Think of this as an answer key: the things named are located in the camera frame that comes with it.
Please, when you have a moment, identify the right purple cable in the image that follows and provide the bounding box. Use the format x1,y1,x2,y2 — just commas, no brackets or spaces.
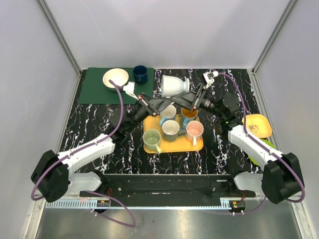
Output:
216,72,306,215

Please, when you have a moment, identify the cream bowl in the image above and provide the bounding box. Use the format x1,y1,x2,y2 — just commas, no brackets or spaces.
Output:
102,68,129,91

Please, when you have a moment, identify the white interior grey mug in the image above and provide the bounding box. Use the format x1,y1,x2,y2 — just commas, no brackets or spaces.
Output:
161,120,186,142

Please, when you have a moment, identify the pink mug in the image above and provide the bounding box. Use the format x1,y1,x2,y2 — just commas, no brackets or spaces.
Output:
185,120,204,146

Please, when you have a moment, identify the orange interior blue mug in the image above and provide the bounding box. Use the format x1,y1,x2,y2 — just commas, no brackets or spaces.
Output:
180,108,198,128

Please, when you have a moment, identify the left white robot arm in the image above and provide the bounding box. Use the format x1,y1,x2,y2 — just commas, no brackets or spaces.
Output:
31,94,173,203

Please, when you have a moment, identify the purple cable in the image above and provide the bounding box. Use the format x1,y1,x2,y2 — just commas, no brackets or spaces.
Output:
30,79,137,227
216,72,306,215

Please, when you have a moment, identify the orange plastic tray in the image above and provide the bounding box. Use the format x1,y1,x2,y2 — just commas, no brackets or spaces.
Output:
143,116,204,153

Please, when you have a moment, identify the dark blue mug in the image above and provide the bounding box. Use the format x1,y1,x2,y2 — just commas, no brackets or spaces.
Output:
133,65,148,85

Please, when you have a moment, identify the white mug blue handle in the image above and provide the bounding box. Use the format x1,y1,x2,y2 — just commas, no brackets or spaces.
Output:
159,105,176,126

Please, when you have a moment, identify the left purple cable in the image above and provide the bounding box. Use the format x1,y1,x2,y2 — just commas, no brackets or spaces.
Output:
30,79,137,227

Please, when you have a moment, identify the lime green plate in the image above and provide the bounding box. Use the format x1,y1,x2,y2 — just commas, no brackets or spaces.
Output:
248,138,275,166

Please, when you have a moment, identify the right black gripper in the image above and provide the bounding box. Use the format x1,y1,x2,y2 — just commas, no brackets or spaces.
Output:
171,83,224,119

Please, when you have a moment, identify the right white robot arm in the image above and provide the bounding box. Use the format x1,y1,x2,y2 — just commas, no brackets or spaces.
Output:
171,86,306,204

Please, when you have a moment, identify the yellow square plate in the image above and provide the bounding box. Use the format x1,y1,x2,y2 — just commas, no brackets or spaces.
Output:
245,114,273,138

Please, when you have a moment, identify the light blue footed mug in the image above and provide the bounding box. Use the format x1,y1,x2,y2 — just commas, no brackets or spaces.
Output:
161,75,190,98

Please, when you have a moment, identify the dark green mat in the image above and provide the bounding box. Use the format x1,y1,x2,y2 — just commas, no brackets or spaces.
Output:
78,67,155,105

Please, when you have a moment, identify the light green mug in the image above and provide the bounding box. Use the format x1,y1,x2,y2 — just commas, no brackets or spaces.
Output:
143,129,161,154

